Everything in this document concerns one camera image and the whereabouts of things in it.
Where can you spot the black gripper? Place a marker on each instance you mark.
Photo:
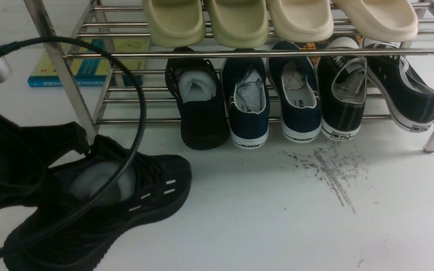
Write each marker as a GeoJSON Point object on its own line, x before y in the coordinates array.
{"type": "Point", "coordinates": [26, 154]}

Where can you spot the black mesh sneaker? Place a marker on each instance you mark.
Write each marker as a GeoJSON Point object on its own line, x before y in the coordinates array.
{"type": "Point", "coordinates": [151, 189]}
{"type": "Point", "coordinates": [194, 84]}

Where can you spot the stainless steel shoe rack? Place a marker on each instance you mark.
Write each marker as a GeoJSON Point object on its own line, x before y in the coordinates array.
{"type": "Point", "coordinates": [94, 15]}

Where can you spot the blue yellow book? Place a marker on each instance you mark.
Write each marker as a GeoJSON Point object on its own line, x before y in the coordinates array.
{"type": "Point", "coordinates": [87, 72]}

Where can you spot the green foam slipper left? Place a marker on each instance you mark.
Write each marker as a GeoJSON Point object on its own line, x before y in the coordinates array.
{"type": "Point", "coordinates": [174, 23]}

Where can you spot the green foam slipper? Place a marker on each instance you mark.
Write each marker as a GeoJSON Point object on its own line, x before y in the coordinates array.
{"type": "Point", "coordinates": [174, 23]}
{"type": "Point", "coordinates": [239, 24]}

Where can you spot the navy canvas shoe left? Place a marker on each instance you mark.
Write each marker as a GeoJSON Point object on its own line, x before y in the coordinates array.
{"type": "Point", "coordinates": [247, 98]}

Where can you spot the navy canvas shoe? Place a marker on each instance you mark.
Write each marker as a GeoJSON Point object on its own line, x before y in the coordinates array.
{"type": "Point", "coordinates": [247, 98]}
{"type": "Point", "coordinates": [293, 79]}

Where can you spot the green foam slipper right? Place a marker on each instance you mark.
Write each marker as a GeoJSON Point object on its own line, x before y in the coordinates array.
{"type": "Point", "coordinates": [239, 24]}

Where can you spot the navy canvas shoe right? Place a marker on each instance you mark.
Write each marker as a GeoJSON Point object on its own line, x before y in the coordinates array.
{"type": "Point", "coordinates": [293, 79]}

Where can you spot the cream foam slipper left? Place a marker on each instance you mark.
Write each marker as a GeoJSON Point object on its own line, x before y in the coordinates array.
{"type": "Point", "coordinates": [301, 21]}

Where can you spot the cream foam slipper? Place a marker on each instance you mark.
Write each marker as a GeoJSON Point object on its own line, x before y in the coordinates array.
{"type": "Point", "coordinates": [381, 20]}
{"type": "Point", "coordinates": [301, 21]}

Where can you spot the black canvas sneaker left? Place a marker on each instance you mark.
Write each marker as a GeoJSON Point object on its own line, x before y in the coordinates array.
{"type": "Point", "coordinates": [342, 88]}

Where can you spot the black canvas sneaker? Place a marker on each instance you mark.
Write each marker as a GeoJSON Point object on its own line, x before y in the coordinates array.
{"type": "Point", "coordinates": [342, 88]}
{"type": "Point", "coordinates": [408, 98]}

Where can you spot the cream foam slipper right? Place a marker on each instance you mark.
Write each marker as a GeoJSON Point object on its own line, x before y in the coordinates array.
{"type": "Point", "coordinates": [381, 20]}

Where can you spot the black canvas sneaker right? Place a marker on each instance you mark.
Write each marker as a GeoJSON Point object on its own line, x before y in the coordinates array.
{"type": "Point", "coordinates": [408, 98]}

